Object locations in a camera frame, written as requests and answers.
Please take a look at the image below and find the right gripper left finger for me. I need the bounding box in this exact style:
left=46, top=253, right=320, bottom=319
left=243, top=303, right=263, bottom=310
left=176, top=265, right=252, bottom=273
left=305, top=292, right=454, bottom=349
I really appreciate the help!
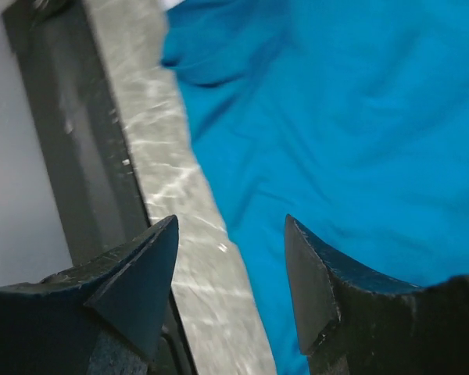
left=0, top=216, right=179, bottom=374

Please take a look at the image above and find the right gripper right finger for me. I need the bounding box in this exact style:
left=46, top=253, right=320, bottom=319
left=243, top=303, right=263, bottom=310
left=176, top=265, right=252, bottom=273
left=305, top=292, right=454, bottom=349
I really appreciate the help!
left=285, top=216, right=469, bottom=374

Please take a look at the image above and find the blue t-shirt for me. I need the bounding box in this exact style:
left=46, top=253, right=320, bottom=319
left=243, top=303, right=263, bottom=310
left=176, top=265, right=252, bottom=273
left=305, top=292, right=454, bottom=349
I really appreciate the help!
left=162, top=1, right=469, bottom=374

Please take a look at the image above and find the black base beam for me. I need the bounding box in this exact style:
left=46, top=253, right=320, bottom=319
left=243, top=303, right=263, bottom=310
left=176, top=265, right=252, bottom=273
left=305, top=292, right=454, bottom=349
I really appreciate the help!
left=2, top=1, right=196, bottom=374

